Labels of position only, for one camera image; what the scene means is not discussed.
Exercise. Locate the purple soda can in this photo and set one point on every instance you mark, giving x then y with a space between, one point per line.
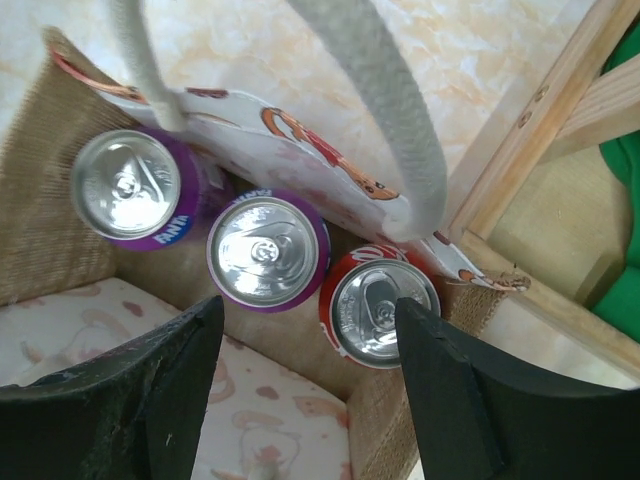
269 250
144 190

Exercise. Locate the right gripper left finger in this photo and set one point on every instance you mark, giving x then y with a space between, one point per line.
134 412

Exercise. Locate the wooden clothes rack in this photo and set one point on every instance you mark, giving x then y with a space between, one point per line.
546 207

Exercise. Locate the canvas tote bag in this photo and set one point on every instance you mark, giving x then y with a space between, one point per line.
280 392

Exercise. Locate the purple soda can middle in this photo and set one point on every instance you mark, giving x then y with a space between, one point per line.
269 250

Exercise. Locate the red cola can in bag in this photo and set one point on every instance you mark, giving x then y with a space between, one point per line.
358 298

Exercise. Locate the green tank top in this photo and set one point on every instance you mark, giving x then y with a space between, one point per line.
620 304

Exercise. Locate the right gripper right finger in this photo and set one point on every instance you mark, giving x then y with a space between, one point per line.
481 413

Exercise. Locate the purple soda can left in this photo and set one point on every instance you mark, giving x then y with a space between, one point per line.
144 190

